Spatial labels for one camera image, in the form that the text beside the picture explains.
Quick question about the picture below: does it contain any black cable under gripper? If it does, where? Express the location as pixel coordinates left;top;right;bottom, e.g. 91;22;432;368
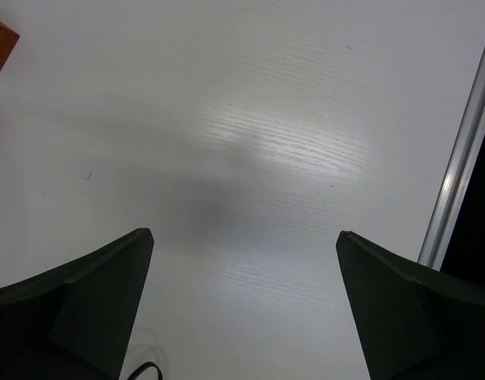
130;362;164;380

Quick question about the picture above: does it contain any aluminium table edge rail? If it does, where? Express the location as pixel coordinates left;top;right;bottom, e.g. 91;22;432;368
417;45;485;271

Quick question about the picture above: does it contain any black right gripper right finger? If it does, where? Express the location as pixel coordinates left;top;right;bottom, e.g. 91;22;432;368
335;231;485;379

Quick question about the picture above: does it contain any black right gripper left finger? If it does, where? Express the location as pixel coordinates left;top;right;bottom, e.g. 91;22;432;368
0;228;154;379

